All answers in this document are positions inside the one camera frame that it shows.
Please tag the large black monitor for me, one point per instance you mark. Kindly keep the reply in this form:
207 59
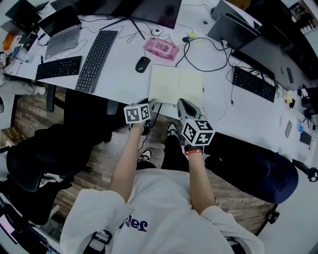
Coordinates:
149 10

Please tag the grey laptop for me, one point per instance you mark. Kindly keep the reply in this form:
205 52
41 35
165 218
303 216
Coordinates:
62 37

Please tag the yellow green small figurine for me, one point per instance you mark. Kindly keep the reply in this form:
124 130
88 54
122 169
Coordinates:
191 34

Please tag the small black keyboard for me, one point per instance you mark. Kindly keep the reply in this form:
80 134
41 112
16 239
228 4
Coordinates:
59 67

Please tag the navy jacket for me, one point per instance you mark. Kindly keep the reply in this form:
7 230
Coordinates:
273 178

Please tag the notebook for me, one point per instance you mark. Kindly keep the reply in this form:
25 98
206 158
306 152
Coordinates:
176 84

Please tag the white power strip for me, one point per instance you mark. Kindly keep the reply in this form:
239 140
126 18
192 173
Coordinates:
180 37

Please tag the person's black trousers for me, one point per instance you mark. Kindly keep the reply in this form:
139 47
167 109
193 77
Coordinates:
174 156

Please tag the wide black monitor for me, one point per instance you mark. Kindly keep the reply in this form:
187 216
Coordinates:
263 54

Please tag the white round puck device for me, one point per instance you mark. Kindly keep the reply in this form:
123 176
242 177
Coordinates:
156 31

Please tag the small blue item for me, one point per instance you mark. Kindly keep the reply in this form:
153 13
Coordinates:
301 127

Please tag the pink wipes packet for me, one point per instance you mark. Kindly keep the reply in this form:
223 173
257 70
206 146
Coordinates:
161 48

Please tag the black mesh office chair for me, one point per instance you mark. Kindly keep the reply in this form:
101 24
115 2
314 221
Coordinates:
311 173

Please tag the black computer mouse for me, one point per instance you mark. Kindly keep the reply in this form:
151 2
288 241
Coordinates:
142 64

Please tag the grey smartphone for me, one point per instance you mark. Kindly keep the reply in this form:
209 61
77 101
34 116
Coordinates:
288 129

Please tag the long black keyboard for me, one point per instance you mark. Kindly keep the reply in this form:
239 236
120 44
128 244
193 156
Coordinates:
97 60

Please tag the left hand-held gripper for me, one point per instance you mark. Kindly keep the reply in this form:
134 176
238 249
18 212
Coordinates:
136 113

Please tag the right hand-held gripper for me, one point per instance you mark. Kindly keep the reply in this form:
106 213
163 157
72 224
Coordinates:
198 132

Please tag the white sweatshirt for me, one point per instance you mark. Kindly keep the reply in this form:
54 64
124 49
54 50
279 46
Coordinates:
161 218

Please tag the grey backed monitor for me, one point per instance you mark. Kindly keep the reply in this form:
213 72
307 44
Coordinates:
231 31

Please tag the black and white sneaker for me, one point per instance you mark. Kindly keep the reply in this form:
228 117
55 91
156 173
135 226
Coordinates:
146 153
172 129

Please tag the black remote control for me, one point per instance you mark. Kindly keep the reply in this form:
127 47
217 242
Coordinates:
290 74

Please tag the person's right forearm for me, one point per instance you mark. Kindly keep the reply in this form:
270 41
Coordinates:
200 183

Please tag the black flat pad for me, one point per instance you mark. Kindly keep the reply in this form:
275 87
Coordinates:
305 137

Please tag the person's left forearm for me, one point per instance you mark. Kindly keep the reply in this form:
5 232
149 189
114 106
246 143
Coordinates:
126 168

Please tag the pale yellow box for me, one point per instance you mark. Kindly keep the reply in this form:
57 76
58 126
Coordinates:
289 96

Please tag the red wristband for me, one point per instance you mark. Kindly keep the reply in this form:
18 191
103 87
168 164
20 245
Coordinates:
193 152

